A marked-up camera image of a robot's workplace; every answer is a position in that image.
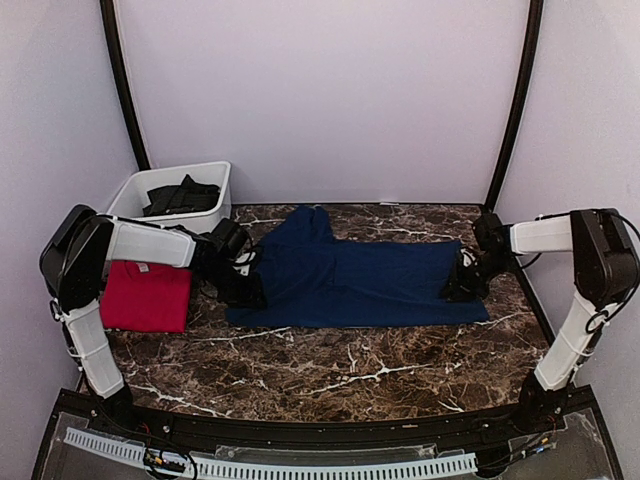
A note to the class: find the navy blue t-shirt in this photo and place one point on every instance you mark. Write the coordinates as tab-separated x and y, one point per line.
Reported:
311	279

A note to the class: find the left black frame post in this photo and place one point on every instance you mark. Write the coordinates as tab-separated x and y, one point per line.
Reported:
120	77

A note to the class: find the black frame post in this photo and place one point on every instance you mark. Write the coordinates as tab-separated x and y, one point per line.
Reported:
521	89
120	77

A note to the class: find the folded red t-shirt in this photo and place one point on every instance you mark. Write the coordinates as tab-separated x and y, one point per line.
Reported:
146	297

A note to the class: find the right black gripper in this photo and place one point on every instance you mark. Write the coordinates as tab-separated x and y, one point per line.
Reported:
460	284

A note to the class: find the black clothes in bin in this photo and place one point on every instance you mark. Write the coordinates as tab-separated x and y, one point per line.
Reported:
187	197

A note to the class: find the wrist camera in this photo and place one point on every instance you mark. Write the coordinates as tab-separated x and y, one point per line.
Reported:
467	258
248	261

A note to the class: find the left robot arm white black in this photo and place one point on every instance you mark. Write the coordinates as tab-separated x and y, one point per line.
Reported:
73	263

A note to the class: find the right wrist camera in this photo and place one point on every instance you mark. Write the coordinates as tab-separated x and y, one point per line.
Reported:
467	258

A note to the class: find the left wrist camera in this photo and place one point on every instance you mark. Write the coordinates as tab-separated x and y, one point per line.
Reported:
248	261

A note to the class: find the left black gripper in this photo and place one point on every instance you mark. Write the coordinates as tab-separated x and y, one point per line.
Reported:
248	299

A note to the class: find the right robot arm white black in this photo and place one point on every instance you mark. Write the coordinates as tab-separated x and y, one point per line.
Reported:
605	268

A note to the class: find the white slotted cable duct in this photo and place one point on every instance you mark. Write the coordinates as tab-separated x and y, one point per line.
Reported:
135	454

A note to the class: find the right black frame post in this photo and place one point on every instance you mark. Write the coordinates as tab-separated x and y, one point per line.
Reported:
521	89

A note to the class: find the black curved front rail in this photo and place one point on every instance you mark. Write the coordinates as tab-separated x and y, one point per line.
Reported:
485	431

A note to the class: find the white plastic bin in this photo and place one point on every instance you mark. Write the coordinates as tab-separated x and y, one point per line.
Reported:
132	197

